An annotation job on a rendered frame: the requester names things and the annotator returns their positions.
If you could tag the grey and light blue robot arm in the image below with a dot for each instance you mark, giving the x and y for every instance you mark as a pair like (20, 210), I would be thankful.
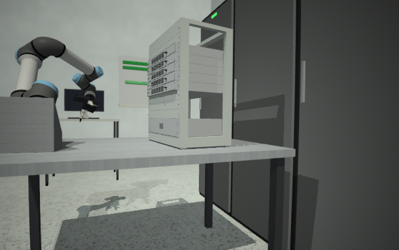
(30, 58)

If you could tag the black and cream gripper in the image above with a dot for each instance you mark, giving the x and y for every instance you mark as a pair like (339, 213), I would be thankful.
(88, 106)

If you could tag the white server rack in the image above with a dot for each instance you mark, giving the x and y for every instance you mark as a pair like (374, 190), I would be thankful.
(182, 69)

